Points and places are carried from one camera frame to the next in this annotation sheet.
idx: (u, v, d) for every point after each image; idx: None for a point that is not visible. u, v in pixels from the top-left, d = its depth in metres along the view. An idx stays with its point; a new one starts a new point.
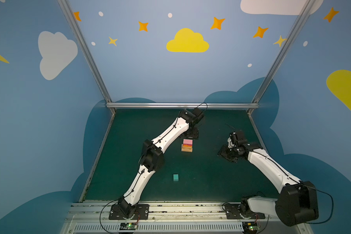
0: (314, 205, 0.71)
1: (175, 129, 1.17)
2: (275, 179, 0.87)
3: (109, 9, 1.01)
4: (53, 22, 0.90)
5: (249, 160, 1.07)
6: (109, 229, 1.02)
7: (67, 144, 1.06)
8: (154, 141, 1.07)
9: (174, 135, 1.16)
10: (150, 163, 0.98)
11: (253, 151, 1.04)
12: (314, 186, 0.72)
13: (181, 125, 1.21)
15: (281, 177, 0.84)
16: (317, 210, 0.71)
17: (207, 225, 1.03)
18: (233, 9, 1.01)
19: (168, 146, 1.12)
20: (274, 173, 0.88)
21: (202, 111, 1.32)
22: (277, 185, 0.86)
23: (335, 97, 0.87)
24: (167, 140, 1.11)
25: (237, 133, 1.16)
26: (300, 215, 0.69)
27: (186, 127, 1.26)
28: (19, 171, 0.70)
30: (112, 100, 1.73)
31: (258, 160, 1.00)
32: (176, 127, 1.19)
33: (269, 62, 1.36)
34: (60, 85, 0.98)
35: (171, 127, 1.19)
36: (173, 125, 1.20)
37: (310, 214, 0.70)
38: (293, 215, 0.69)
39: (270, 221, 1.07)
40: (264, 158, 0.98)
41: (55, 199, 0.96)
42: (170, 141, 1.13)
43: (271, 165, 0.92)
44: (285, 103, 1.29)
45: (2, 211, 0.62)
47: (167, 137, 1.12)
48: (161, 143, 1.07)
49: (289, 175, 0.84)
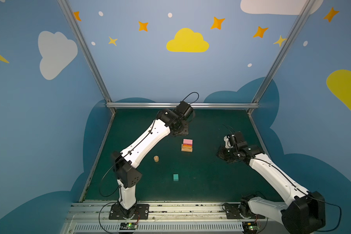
0: (322, 216, 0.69)
1: (152, 136, 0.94)
2: (281, 189, 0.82)
3: (108, 9, 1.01)
4: (53, 21, 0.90)
5: (251, 165, 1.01)
6: (108, 229, 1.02)
7: (67, 144, 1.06)
8: (124, 154, 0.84)
9: (149, 143, 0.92)
10: (124, 180, 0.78)
11: (255, 157, 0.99)
12: (322, 196, 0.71)
13: (159, 129, 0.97)
15: (288, 187, 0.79)
16: (324, 219, 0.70)
17: (207, 225, 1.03)
18: (233, 8, 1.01)
19: (142, 157, 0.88)
20: (280, 183, 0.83)
21: (188, 106, 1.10)
22: (284, 195, 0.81)
23: (335, 97, 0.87)
24: (140, 151, 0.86)
25: (236, 135, 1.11)
26: (309, 227, 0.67)
27: (167, 132, 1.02)
28: (19, 171, 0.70)
30: (112, 100, 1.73)
31: (261, 167, 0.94)
32: (152, 133, 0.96)
33: (269, 62, 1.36)
34: (59, 85, 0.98)
35: (146, 134, 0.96)
36: (149, 130, 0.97)
37: (318, 225, 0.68)
38: (303, 228, 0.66)
39: (269, 221, 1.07)
40: (268, 165, 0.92)
41: (55, 198, 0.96)
42: (145, 151, 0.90)
43: (277, 173, 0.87)
44: (285, 103, 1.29)
45: (1, 210, 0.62)
47: (141, 147, 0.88)
48: (131, 155, 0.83)
49: (296, 186, 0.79)
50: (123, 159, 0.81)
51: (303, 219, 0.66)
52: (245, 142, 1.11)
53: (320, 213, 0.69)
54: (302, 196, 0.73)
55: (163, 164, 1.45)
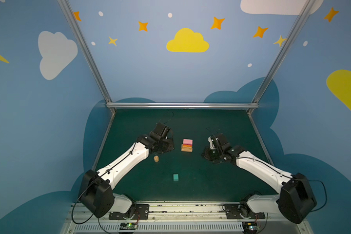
0: (311, 195, 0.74)
1: (132, 156, 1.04)
2: (269, 180, 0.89)
3: (108, 9, 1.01)
4: (53, 21, 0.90)
5: (238, 165, 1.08)
6: (108, 229, 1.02)
7: (67, 144, 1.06)
8: (102, 174, 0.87)
9: (129, 164, 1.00)
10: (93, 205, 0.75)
11: (239, 156, 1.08)
12: (305, 176, 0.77)
13: (139, 150, 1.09)
15: (275, 176, 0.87)
16: (314, 197, 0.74)
17: (207, 225, 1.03)
18: (233, 9, 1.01)
19: (121, 177, 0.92)
20: (267, 174, 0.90)
21: (164, 127, 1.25)
22: (273, 185, 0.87)
23: (335, 97, 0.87)
24: (119, 169, 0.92)
25: (218, 138, 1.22)
26: (303, 210, 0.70)
27: (146, 154, 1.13)
28: (20, 171, 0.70)
30: (112, 100, 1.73)
31: (247, 164, 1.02)
32: (132, 153, 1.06)
33: (269, 62, 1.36)
34: (59, 85, 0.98)
35: (126, 154, 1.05)
36: (130, 151, 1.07)
37: (310, 204, 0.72)
38: (298, 212, 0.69)
39: (270, 220, 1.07)
40: (253, 160, 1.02)
41: (55, 198, 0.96)
42: (124, 171, 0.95)
43: (262, 165, 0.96)
44: (285, 103, 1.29)
45: (1, 210, 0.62)
47: (120, 166, 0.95)
48: (109, 174, 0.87)
49: (281, 173, 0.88)
50: (97, 180, 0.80)
51: (297, 204, 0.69)
52: (228, 143, 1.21)
53: (308, 193, 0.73)
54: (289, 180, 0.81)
55: (163, 164, 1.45)
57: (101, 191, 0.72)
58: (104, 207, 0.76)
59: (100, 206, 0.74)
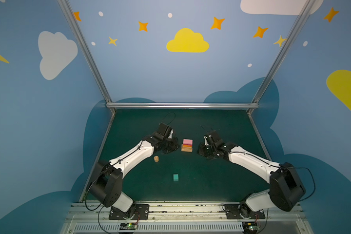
0: (299, 183, 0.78)
1: (140, 151, 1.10)
2: (259, 170, 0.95)
3: (108, 9, 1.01)
4: (53, 22, 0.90)
5: (231, 160, 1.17)
6: (108, 229, 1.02)
7: (67, 144, 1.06)
8: (113, 163, 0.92)
9: (137, 158, 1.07)
10: (104, 192, 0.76)
11: (231, 151, 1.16)
12: (292, 165, 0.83)
13: (145, 146, 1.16)
15: (263, 167, 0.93)
16: (303, 185, 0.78)
17: (207, 225, 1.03)
18: (233, 9, 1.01)
19: (128, 168, 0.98)
20: (257, 165, 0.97)
21: (166, 127, 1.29)
22: (263, 175, 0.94)
23: (335, 97, 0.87)
24: (128, 161, 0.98)
25: (212, 135, 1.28)
26: (292, 196, 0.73)
27: (151, 151, 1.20)
28: (19, 171, 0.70)
30: (112, 100, 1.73)
31: (239, 158, 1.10)
32: (140, 148, 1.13)
33: (269, 62, 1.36)
34: (59, 85, 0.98)
35: (135, 148, 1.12)
36: (138, 146, 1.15)
37: (299, 191, 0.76)
38: (287, 198, 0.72)
39: (270, 221, 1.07)
40: (243, 154, 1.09)
41: (55, 198, 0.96)
42: (131, 164, 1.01)
43: (251, 158, 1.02)
44: (285, 103, 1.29)
45: (1, 210, 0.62)
47: (129, 158, 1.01)
48: (121, 164, 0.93)
49: (269, 164, 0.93)
50: (109, 169, 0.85)
51: (284, 189, 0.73)
52: (221, 140, 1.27)
53: (296, 180, 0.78)
54: (277, 169, 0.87)
55: (163, 164, 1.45)
57: (114, 177, 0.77)
58: (113, 196, 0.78)
59: (111, 193, 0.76)
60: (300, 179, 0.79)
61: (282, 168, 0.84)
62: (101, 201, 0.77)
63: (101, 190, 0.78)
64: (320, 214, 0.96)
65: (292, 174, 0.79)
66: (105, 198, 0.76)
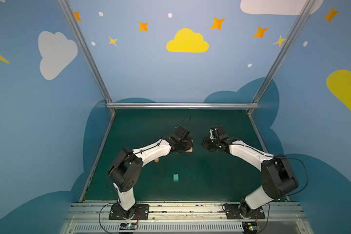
0: (291, 175, 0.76)
1: (159, 147, 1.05)
2: (254, 160, 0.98)
3: (108, 9, 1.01)
4: (53, 22, 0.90)
5: (231, 152, 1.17)
6: (108, 229, 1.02)
7: (66, 144, 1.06)
8: (135, 151, 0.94)
9: (156, 153, 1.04)
10: (122, 178, 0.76)
11: (232, 143, 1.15)
12: (285, 156, 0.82)
13: (164, 144, 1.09)
15: (258, 157, 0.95)
16: (296, 179, 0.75)
17: (207, 225, 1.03)
18: (234, 9, 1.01)
19: (146, 161, 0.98)
20: (252, 155, 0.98)
21: (184, 130, 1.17)
22: (257, 165, 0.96)
23: (335, 97, 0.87)
24: (148, 153, 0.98)
25: (218, 128, 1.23)
26: (282, 184, 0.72)
27: (168, 151, 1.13)
28: (19, 171, 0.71)
30: (112, 100, 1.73)
31: (238, 149, 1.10)
32: (160, 145, 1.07)
33: (269, 62, 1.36)
34: (59, 85, 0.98)
35: (154, 145, 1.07)
36: (158, 143, 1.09)
37: (291, 183, 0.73)
38: (276, 186, 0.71)
39: (270, 221, 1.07)
40: (243, 146, 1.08)
41: (55, 198, 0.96)
42: (149, 158, 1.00)
43: (249, 149, 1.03)
44: (285, 103, 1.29)
45: (1, 210, 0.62)
47: (150, 151, 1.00)
48: (142, 154, 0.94)
49: (264, 153, 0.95)
50: (129, 158, 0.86)
51: (273, 175, 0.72)
52: (226, 134, 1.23)
53: (288, 171, 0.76)
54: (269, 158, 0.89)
55: (163, 164, 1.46)
57: (135, 165, 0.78)
58: (129, 183, 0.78)
59: (129, 180, 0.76)
60: (293, 172, 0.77)
61: (276, 160, 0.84)
62: (118, 186, 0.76)
63: (120, 175, 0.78)
64: (320, 215, 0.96)
65: (284, 164, 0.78)
66: (122, 183, 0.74)
